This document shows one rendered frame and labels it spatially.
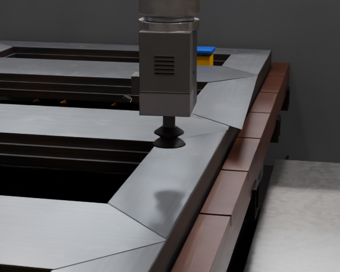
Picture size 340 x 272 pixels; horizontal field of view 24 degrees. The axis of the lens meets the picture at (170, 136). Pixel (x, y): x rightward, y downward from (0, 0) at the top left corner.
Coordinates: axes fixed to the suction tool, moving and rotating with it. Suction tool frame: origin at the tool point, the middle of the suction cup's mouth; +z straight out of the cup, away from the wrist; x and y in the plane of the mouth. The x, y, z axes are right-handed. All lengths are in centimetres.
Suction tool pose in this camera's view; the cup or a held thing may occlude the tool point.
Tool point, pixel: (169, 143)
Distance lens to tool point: 101.8
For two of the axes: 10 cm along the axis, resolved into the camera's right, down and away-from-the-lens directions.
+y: -1.3, 2.7, -9.5
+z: 0.0, 9.6, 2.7
